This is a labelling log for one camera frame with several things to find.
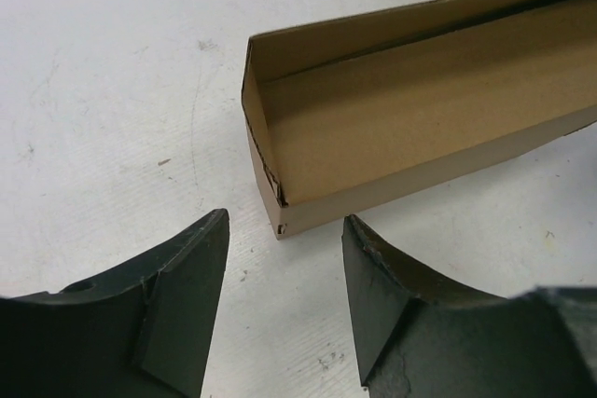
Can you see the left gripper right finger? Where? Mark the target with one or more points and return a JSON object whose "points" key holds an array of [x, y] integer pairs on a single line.
{"points": [[419, 333]]}

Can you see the cardboard box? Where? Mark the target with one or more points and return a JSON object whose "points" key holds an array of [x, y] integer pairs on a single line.
{"points": [[348, 114]]}

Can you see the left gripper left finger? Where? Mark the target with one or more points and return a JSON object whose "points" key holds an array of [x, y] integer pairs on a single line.
{"points": [[140, 329]]}

